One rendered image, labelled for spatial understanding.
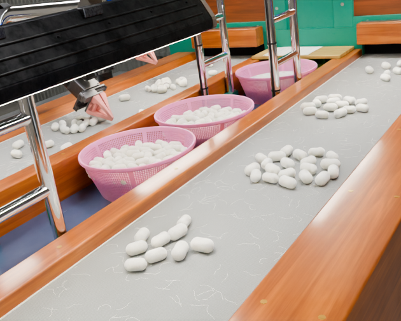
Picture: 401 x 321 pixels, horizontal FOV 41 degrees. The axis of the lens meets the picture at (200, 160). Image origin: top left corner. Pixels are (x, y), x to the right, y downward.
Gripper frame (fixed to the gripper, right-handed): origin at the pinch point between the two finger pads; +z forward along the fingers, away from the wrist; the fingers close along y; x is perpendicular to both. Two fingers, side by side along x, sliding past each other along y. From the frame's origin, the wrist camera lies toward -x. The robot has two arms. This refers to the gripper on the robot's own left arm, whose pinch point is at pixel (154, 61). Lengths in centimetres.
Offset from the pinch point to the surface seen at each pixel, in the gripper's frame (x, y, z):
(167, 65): 10.0, 17.3, -2.8
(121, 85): 9.9, -10.1, -2.7
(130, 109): -2.5, -30.8, 14.3
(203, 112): -19.8, -30.5, 34.2
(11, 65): -67, -112, 39
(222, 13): -31.8, -1.5, 13.6
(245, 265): -50, -92, 70
